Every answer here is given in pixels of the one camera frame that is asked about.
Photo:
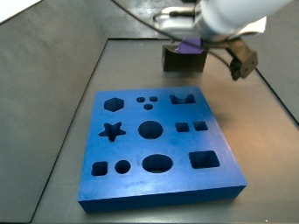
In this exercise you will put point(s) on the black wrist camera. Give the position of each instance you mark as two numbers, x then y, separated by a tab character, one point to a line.
244	59

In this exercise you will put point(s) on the purple three prong object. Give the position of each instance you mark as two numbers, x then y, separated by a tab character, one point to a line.
189	46

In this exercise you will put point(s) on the blue foam shape board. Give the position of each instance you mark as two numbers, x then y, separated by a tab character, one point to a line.
156	152

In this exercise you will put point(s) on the black curved fixture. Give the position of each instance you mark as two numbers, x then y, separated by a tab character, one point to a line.
181	62

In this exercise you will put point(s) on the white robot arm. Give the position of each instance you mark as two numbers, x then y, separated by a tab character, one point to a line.
217	20

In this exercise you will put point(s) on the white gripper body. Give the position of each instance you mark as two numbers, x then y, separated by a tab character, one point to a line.
180	21

